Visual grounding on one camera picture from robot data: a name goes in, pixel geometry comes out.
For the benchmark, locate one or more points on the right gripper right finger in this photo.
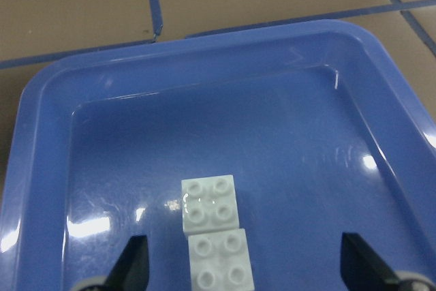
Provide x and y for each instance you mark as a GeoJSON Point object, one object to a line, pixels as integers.
{"type": "Point", "coordinates": [363, 269]}

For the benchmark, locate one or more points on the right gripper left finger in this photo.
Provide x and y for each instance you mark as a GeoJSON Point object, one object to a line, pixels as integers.
{"type": "Point", "coordinates": [131, 271]}

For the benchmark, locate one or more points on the white block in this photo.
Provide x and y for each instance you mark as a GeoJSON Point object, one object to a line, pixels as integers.
{"type": "Point", "coordinates": [220, 261]}
{"type": "Point", "coordinates": [209, 205]}

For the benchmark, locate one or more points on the blue plastic tray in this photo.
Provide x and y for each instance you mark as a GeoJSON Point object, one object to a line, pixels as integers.
{"type": "Point", "coordinates": [317, 125]}

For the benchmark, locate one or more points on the brown paper table cover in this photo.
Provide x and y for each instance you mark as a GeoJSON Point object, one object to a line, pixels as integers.
{"type": "Point", "coordinates": [34, 32]}

